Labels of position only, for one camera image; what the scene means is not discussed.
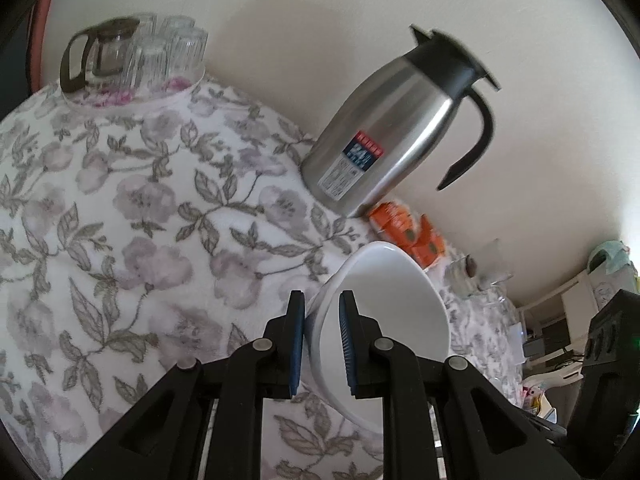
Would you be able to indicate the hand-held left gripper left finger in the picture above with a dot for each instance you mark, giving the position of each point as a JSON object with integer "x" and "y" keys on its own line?
{"x": 297, "y": 340}

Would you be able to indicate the teal cloth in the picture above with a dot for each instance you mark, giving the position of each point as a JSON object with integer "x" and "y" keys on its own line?
{"x": 607, "y": 255}

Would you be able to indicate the glass mug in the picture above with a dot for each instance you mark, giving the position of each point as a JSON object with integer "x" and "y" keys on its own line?
{"x": 470, "y": 272}

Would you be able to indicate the white plastic storage rack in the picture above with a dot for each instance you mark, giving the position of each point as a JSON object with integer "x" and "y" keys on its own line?
{"x": 575, "y": 300}

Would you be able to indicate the grey floral tablecloth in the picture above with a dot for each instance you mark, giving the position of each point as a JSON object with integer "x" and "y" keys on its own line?
{"x": 100, "y": 210}

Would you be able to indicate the small white bowl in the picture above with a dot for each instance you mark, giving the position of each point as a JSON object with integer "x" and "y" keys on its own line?
{"x": 395, "y": 300}

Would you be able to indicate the white tray with pink flowers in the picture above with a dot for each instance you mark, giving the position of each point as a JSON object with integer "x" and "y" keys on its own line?
{"x": 150, "y": 105}

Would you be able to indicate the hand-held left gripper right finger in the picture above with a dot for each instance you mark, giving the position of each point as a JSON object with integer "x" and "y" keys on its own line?
{"x": 347, "y": 345}

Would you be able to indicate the stainless steel thermos jug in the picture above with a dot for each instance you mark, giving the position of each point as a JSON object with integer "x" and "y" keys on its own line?
{"x": 390, "y": 125}

